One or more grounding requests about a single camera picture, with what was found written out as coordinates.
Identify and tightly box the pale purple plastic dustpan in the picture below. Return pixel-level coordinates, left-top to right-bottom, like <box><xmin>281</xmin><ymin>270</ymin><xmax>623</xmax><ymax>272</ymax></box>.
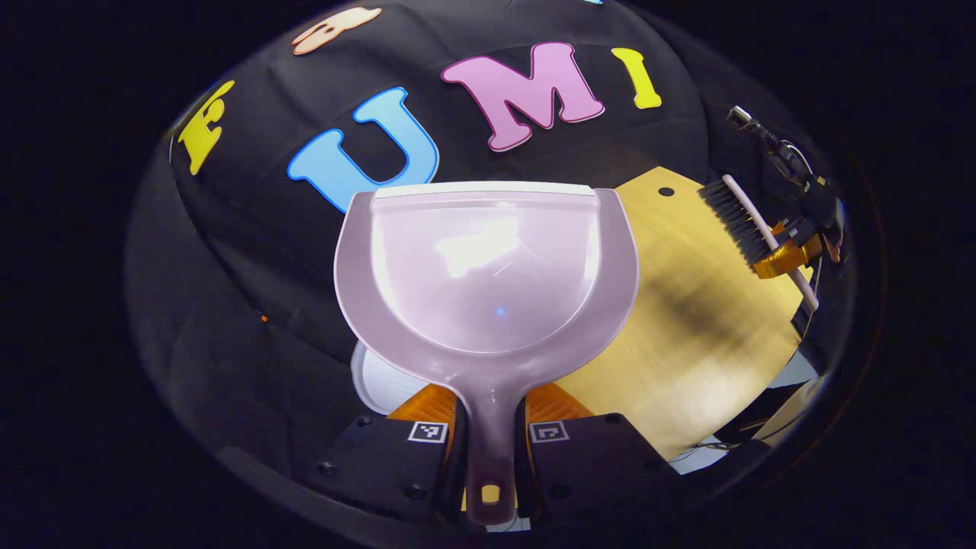
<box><xmin>334</xmin><ymin>181</ymin><xmax>640</xmax><ymax>527</ymax></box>

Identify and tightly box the white ribbed garbage bin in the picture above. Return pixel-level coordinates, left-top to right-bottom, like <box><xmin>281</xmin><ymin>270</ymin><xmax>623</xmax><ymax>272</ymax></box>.
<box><xmin>351</xmin><ymin>341</ymin><xmax>429</xmax><ymax>416</ymax></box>

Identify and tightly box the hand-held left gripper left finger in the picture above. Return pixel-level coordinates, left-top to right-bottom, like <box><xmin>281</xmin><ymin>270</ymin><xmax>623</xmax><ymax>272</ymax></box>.
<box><xmin>316</xmin><ymin>384</ymin><xmax>467</xmax><ymax>527</ymax></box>

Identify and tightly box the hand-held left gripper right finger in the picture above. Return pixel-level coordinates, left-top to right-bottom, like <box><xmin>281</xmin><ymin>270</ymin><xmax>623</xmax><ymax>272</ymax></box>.
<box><xmin>517</xmin><ymin>384</ymin><xmax>679</xmax><ymax>527</ymax></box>

